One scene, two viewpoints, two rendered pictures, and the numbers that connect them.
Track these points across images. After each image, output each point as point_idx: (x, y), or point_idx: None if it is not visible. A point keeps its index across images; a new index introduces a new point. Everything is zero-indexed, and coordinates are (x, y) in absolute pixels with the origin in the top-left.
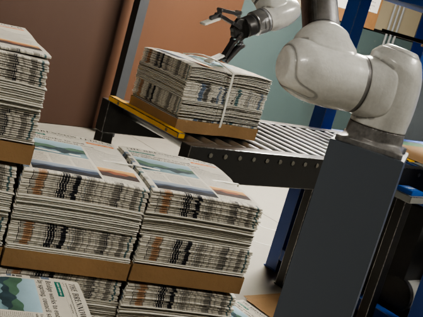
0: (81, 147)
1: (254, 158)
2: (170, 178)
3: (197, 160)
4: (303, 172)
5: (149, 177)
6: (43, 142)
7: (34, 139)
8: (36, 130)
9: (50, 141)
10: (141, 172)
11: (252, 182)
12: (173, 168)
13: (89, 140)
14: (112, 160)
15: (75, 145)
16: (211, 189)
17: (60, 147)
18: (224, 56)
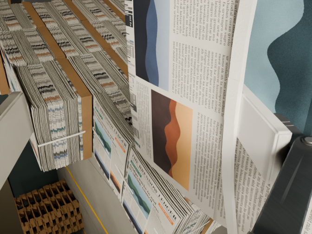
0: (111, 144)
1: None
2: (132, 204)
3: (167, 205)
4: None
5: (124, 195)
6: (100, 130)
7: (98, 126)
8: (100, 111)
9: (102, 130)
10: (123, 188)
11: None
12: (141, 198)
13: (117, 135)
14: (118, 166)
15: (109, 140)
16: (143, 231)
17: (104, 139)
18: (272, 182)
